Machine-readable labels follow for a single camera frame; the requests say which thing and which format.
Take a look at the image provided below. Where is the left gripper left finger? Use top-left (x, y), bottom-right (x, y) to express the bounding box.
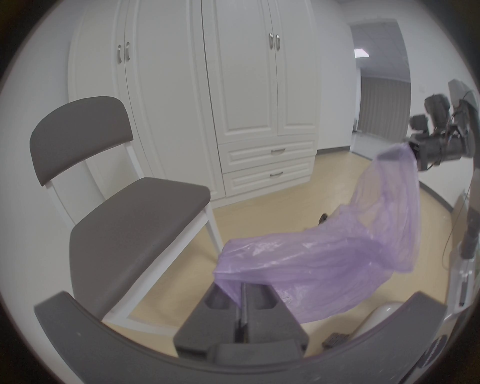
top-left (173, 282), bottom-right (242, 360)

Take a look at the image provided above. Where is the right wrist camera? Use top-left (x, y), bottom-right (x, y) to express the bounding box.
top-left (409, 114), bottom-right (429, 133)

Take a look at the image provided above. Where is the white wardrobe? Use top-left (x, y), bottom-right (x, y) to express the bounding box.
top-left (67, 0), bottom-right (323, 209)

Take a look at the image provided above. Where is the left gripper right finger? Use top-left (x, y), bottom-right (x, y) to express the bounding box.
top-left (242, 283), bottom-right (310, 354)

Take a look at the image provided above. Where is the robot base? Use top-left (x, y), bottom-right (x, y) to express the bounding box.
top-left (322, 240), bottom-right (480, 376)

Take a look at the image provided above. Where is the white chair with grey cushions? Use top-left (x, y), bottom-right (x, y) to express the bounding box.
top-left (29, 95), bottom-right (226, 327)

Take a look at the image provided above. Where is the grey curtain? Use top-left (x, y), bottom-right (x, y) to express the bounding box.
top-left (359, 75), bottom-right (412, 140)

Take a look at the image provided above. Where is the purple plastic bag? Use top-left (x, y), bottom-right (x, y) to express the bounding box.
top-left (213, 145), bottom-right (421, 325)

